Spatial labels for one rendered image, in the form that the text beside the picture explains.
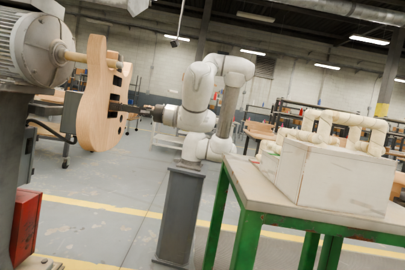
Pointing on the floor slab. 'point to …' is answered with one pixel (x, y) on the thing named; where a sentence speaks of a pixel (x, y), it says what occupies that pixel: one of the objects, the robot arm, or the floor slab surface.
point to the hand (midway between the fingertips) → (114, 106)
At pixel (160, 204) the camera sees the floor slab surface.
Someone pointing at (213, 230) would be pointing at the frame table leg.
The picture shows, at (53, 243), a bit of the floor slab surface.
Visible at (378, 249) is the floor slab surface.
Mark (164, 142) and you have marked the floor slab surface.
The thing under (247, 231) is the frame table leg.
